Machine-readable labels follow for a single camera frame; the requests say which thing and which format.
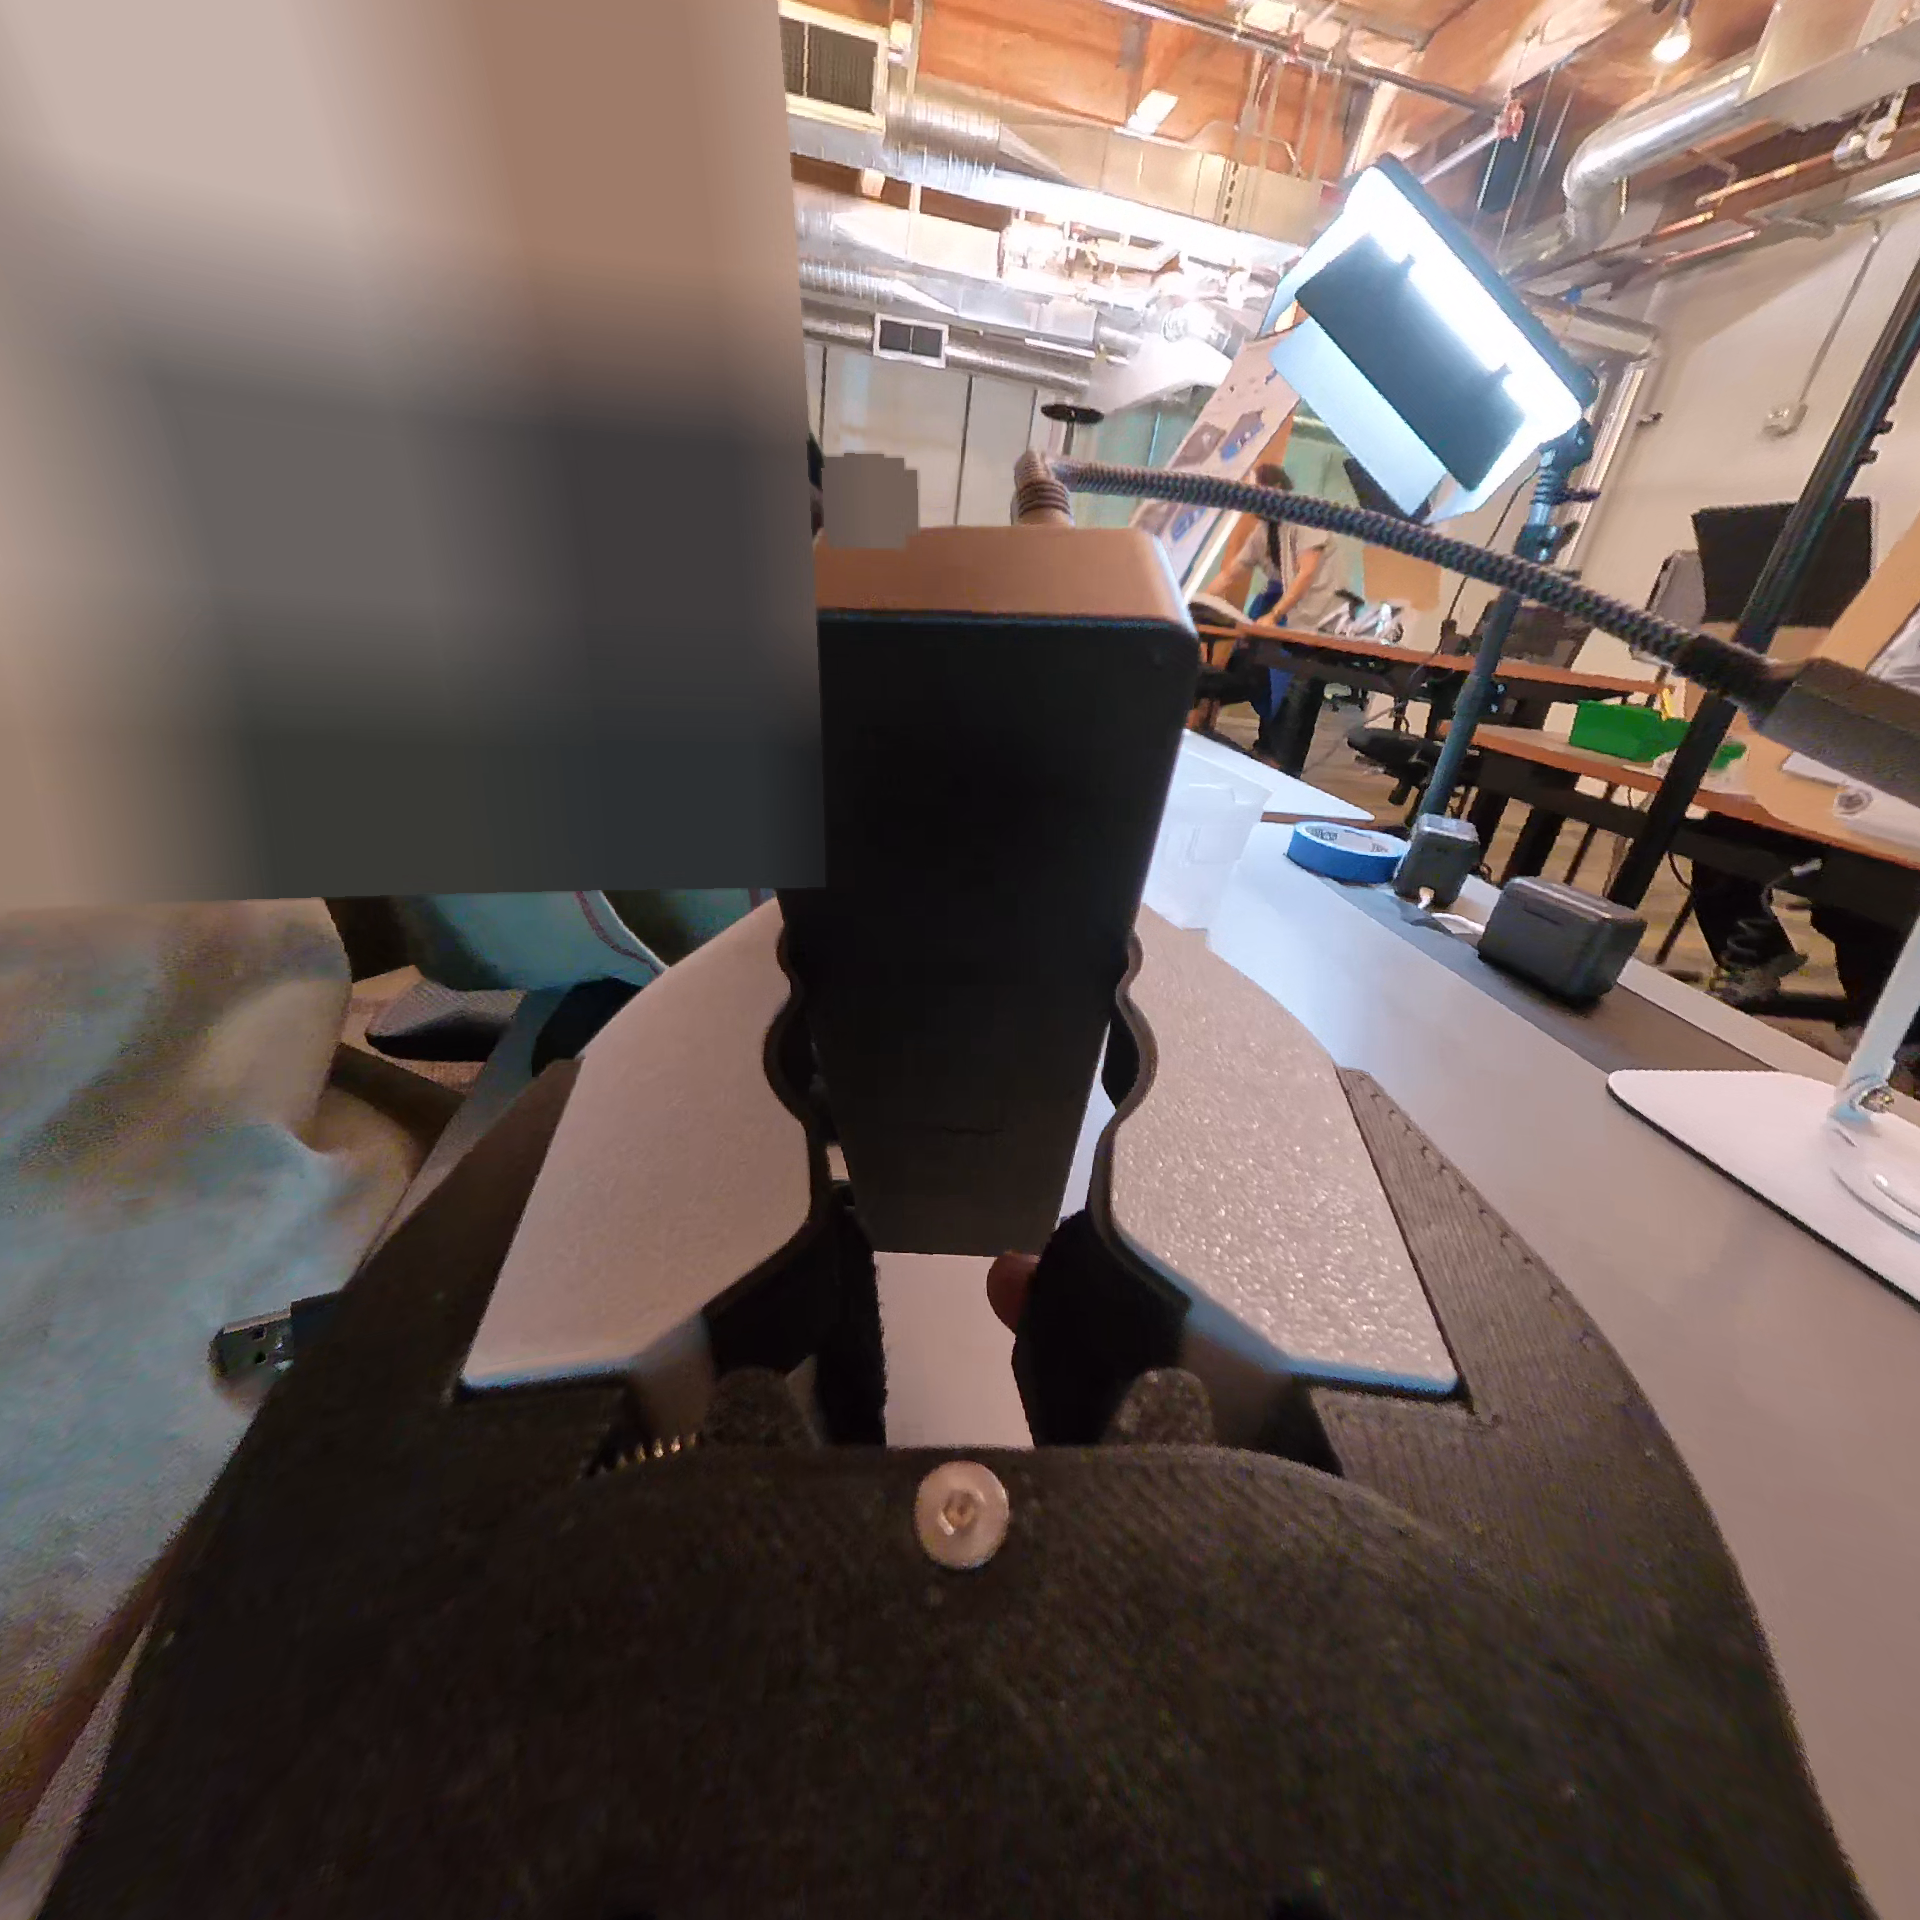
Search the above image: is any dark braided hub cable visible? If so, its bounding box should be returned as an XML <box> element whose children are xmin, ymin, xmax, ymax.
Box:
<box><xmin>1049</xmin><ymin>457</ymin><xmax>1920</xmax><ymax>790</ymax></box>

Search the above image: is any cardboard panel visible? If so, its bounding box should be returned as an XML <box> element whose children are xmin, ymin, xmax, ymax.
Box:
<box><xmin>1809</xmin><ymin>526</ymin><xmax>1920</xmax><ymax>676</ymax></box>

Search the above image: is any white board stand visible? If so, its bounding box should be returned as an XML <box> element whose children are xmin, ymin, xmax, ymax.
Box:
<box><xmin>1608</xmin><ymin>961</ymin><xmax>1920</xmax><ymax>1297</ymax></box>

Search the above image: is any dark grey rounded case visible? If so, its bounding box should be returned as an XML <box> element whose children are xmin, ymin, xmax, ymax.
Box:
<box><xmin>1476</xmin><ymin>879</ymin><xmax>1649</xmax><ymax>1004</ymax></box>

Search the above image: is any black light stand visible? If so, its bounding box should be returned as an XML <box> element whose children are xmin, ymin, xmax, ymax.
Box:
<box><xmin>1395</xmin><ymin>424</ymin><xmax>1605</xmax><ymax>915</ymax></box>

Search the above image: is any green storage bin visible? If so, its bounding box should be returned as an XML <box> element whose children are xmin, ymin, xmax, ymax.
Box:
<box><xmin>1571</xmin><ymin>700</ymin><xmax>1749</xmax><ymax>764</ymax></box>

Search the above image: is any black tripod pole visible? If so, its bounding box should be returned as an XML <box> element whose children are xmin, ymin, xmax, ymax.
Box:
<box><xmin>1605</xmin><ymin>263</ymin><xmax>1920</xmax><ymax>911</ymax></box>

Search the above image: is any black monitor screen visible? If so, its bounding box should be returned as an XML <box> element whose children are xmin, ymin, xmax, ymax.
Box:
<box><xmin>1692</xmin><ymin>498</ymin><xmax>1877</xmax><ymax>624</ymax></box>

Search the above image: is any wooden top desk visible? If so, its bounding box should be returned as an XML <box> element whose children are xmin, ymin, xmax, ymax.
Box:
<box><xmin>1192</xmin><ymin>617</ymin><xmax>1672</xmax><ymax>782</ymax></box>
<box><xmin>1471</xmin><ymin>726</ymin><xmax>1920</xmax><ymax>904</ymax></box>

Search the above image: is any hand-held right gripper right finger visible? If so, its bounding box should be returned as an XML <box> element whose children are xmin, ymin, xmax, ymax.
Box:
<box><xmin>1008</xmin><ymin>902</ymin><xmax>1465</xmax><ymax>1454</ymax></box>

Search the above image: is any white board with blue shapes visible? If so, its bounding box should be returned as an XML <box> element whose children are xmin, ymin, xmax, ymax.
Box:
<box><xmin>1132</xmin><ymin>334</ymin><xmax>1305</xmax><ymax>602</ymax></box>

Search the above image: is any black office chair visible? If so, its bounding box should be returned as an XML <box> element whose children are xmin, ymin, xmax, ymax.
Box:
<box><xmin>1339</xmin><ymin>718</ymin><xmax>1450</xmax><ymax>811</ymax></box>

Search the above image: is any clear plastic bin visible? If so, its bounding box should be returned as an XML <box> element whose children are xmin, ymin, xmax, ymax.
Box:
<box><xmin>1143</xmin><ymin>730</ymin><xmax>1376</xmax><ymax>939</ymax></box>

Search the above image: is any led light panel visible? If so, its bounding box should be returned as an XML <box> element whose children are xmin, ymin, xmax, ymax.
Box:
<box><xmin>1260</xmin><ymin>153</ymin><xmax>1600</xmax><ymax>524</ymax></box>

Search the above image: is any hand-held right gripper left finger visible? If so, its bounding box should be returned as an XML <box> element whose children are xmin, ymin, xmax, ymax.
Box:
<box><xmin>456</xmin><ymin>896</ymin><xmax>887</xmax><ymax>1449</ymax></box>

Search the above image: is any blue tape roll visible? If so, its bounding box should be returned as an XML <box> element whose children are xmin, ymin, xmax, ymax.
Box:
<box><xmin>1285</xmin><ymin>816</ymin><xmax>1413</xmax><ymax>887</ymax></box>

